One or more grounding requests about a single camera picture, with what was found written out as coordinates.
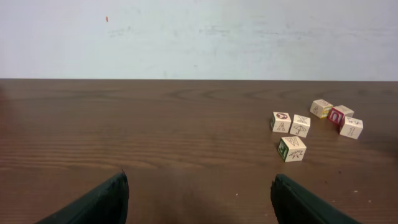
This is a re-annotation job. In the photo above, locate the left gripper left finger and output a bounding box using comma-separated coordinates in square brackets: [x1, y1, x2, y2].
[37, 172, 129, 224]

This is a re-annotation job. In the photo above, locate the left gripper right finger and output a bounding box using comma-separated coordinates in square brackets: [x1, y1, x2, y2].
[271, 174, 359, 224]

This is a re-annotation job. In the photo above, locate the white block lower left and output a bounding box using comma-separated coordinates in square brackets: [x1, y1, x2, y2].
[277, 136, 307, 162]

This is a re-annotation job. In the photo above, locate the umbrella blue edged block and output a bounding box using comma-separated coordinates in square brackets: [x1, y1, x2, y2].
[289, 114, 311, 138]

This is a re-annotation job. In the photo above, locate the ball picture white block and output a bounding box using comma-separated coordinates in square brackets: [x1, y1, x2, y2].
[270, 112, 292, 133]

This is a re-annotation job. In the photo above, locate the white block centre right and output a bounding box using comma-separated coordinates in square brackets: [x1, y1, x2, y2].
[340, 116, 364, 139]

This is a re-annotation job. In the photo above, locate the tan block yellow side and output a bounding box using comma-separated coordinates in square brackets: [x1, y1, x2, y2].
[310, 99, 333, 118]

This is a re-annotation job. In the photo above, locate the tan block red side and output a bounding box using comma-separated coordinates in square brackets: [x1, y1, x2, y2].
[328, 105, 354, 124]

